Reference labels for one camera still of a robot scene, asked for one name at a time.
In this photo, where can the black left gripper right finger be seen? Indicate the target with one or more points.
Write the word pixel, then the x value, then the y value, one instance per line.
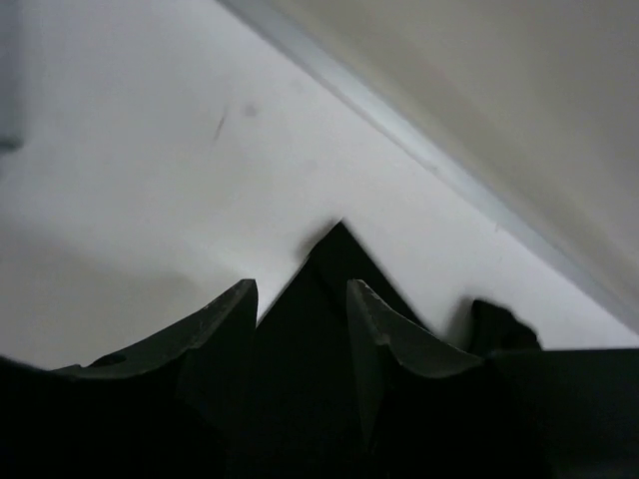
pixel 413 390

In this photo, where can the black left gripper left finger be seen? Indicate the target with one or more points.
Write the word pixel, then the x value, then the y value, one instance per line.
pixel 184 384

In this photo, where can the black tank top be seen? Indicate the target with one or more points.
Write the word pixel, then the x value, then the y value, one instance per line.
pixel 316 296

